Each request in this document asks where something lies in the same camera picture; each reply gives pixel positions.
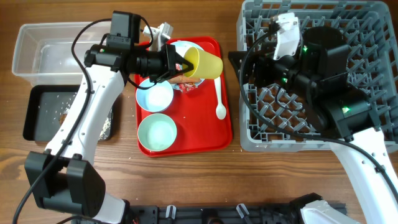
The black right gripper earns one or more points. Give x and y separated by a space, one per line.
264 61

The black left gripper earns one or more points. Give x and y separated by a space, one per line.
170 57

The yellow plastic cup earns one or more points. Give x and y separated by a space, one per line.
205 64

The light blue bowl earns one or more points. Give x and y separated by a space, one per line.
156 97

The green bowl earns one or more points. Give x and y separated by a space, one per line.
157 132

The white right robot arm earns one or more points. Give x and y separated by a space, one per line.
341 113

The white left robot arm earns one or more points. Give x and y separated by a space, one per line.
62 177

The grey dishwasher rack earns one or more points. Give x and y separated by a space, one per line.
270 114

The black waste tray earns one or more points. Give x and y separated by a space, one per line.
41 121

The brown sausage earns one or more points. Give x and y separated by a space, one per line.
182 79

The light blue plate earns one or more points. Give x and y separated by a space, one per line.
181 47

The red snack wrapper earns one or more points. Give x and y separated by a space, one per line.
186 87

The white plastic spoon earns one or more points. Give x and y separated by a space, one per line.
220 108

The red serving tray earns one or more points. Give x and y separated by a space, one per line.
198 128

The white rice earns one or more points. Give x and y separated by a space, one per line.
106 131

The brown food scrap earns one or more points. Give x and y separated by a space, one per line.
62 118

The clear plastic bin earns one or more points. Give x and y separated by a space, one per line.
42 54

